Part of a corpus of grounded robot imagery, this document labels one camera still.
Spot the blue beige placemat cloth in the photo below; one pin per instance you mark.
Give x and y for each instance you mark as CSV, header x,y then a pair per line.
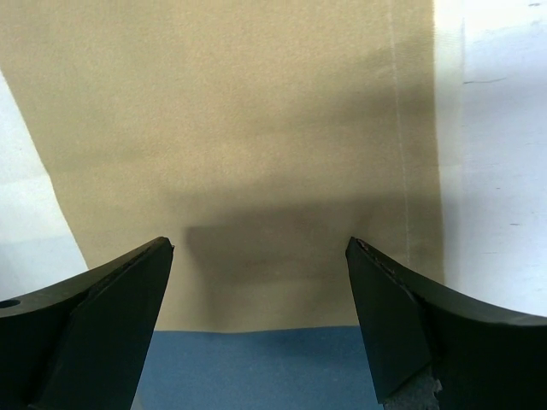
x,y
259,137

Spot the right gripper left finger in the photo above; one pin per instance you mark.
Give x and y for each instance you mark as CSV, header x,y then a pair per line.
x,y
81,343

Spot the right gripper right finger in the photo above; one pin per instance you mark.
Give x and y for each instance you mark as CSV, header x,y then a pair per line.
x,y
431,347

